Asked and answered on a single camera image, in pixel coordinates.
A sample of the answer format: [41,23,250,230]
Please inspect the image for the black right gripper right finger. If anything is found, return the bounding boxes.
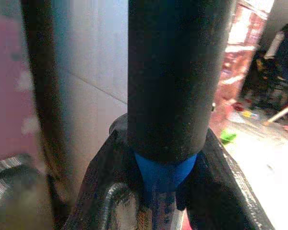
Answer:
[177,128,276,230]

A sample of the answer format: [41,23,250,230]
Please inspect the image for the black chair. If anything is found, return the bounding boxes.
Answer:
[241,23,288,113]

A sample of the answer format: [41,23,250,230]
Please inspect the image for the dark upright pole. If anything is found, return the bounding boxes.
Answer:
[19,0,70,230]

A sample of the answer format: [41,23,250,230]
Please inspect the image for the broom with black foam grip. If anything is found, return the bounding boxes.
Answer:
[127,0,236,230]

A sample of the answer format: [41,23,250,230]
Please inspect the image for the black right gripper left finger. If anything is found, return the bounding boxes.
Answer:
[62,113,155,230]

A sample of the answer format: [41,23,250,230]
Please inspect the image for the light wooden stick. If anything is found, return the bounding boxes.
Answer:
[263,100,288,127]

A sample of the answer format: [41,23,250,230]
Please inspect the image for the pink cloth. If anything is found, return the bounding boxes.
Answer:
[0,15,40,166]

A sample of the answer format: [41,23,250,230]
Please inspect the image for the red wooden shelf cabinet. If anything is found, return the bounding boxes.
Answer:
[207,0,276,131]

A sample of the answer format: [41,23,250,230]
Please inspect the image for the colourful toy box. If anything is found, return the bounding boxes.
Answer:
[240,110,260,121]

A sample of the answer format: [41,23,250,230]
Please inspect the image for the green scrap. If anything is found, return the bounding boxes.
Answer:
[220,130,237,144]

